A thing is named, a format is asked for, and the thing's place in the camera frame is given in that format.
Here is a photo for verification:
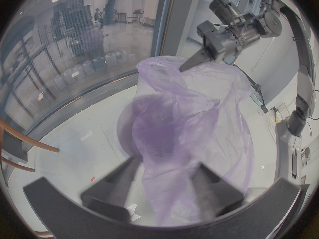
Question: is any window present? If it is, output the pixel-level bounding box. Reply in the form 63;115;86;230
0;0;181;144

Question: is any white chair with wooden legs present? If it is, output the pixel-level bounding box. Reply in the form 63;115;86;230
0;117;60;187

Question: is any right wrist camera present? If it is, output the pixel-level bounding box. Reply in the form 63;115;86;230
197;20;218;38

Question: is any white trash bin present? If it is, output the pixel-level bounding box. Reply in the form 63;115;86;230
113;101;255;199

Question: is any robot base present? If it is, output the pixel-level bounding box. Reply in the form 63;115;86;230
274;119;313;186

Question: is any pale green printed object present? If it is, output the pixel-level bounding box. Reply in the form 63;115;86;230
250;83;265;107

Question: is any black cable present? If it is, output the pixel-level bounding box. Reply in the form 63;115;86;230
305;90;319;137

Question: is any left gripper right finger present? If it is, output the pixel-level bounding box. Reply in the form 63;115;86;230
191;163;244;217

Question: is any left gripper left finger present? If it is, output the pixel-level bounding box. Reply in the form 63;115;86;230
81;157;147;208

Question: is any purple plastic bag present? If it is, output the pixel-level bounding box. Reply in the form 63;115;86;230
132;55;255;227

